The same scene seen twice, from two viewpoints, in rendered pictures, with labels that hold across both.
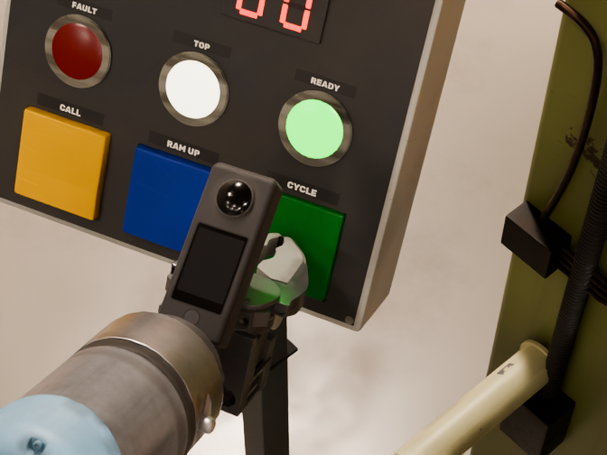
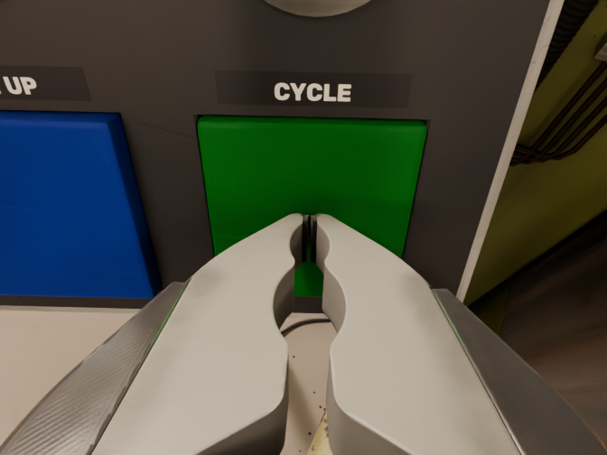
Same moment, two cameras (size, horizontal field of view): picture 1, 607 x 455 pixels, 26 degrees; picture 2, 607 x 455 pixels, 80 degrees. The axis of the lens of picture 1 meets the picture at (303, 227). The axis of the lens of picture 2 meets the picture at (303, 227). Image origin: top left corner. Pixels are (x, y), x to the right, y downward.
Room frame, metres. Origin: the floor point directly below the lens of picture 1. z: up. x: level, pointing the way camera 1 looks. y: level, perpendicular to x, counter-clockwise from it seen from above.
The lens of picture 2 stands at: (0.55, 0.04, 1.13)
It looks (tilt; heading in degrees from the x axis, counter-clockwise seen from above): 62 degrees down; 337
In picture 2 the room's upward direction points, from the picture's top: 1 degrees clockwise
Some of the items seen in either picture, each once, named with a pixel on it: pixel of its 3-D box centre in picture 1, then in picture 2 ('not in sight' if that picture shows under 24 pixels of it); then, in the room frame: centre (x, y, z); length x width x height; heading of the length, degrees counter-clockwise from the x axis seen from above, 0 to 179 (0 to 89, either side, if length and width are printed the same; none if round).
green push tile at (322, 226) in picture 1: (292, 240); (309, 211); (0.61, 0.01, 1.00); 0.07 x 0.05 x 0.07; 66
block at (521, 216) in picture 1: (535, 239); not in sight; (0.77, -0.22, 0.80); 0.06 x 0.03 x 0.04; 41
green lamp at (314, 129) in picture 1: (314, 128); not in sight; (0.65, -0.01, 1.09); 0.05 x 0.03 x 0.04; 41
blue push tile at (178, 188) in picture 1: (174, 200); (47, 210); (0.65, 0.10, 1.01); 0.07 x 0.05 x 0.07; 66
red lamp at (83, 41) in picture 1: (78, 51); not in sight; (0.73, 0.17, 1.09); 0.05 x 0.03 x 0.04; 41
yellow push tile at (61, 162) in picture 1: (63, 162); not in sight; (0.69, 0.19, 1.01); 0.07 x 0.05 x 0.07; 66
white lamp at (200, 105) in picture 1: (193, 88); not in sight; (0.69, 0.08, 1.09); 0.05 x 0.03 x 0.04; 41
